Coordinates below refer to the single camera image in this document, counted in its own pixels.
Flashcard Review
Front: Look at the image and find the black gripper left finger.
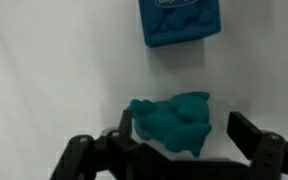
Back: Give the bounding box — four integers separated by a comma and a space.
48, 109, 172, 180

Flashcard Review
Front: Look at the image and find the teal animal toy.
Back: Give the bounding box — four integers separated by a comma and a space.
127, 91, 213, 158

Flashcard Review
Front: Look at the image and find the blue block with print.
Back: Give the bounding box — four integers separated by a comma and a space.
137, 0, 222, 48

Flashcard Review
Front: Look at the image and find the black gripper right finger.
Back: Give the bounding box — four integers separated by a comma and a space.
226, 111, 288, 180

